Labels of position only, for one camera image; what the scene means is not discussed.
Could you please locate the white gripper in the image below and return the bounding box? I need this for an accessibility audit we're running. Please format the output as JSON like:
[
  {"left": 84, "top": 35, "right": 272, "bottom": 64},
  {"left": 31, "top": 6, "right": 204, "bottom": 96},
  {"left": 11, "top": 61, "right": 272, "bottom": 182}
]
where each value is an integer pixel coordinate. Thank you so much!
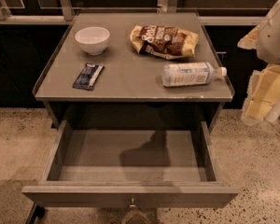
[{"left": 237, "top": 0, "right": 280, "bottom": 126}]

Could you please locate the clear blue-label plastic bottle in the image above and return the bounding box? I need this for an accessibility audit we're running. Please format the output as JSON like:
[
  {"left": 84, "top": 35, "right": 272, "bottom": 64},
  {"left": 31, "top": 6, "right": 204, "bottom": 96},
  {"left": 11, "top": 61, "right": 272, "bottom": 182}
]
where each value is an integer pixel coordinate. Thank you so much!
[{"left": 161, "top": 62, "right": 227, "bottom": 88}]

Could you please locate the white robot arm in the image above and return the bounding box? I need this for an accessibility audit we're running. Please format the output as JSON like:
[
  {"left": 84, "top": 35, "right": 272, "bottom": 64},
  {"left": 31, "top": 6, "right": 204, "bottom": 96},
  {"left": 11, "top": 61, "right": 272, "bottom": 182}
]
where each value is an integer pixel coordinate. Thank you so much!
[{"left": 237, "top": 0, "right": 280, "bottom": 125}]

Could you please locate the grey drawer cabinet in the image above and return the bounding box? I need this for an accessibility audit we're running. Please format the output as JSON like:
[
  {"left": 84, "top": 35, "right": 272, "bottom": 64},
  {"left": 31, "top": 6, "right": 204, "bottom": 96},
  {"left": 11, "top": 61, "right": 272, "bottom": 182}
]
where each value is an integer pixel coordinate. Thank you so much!
[{"left": 34, "top": 13, "right": 233, "bottom": 125}]

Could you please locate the open grey top drawer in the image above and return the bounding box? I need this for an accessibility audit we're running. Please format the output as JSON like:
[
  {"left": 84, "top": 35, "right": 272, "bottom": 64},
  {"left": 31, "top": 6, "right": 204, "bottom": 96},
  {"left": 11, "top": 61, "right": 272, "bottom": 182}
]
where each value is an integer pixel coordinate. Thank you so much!
[{"left": 22, "top": 121, "right": 239, "bottom": 208}]

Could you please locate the metal drawer knob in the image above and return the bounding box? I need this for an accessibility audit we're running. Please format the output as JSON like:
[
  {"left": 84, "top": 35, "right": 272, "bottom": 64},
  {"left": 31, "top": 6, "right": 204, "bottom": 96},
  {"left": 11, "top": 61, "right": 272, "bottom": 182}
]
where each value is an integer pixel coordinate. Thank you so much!
[{"left": 129, "top": 198, "right": 137, "bottom": 209}]

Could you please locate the brown yellow chip bag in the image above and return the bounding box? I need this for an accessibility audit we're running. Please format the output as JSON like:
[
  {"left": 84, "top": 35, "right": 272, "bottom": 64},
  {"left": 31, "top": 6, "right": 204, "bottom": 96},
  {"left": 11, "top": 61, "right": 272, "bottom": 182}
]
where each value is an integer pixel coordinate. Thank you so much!
[{"left": 130, "top": 25, "right": 199, "bottom": 60}]

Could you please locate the white ceramic bowl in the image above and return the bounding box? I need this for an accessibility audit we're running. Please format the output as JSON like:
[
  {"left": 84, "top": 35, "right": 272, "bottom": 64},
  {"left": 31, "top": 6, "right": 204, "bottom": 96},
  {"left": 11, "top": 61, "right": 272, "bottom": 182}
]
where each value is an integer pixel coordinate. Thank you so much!
[{"left": 75, "top": 27, "right": 110, "bottom": 55}]

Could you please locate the dark blue snack wrapper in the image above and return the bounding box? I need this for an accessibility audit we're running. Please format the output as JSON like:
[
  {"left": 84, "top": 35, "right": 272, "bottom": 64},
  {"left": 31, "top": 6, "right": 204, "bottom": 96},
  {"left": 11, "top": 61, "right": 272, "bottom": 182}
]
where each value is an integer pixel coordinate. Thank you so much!
[{"left": 72, "top": 63, "right": 105, "bottom": 91}]

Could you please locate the metal railing frame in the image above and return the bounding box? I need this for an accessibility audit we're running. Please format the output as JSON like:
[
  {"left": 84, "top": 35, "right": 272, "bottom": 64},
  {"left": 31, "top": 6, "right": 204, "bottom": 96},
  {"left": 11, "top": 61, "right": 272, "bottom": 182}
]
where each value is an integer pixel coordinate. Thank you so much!
[{"left": 0, "top": 0, "right": 280, "bottom": 26}]

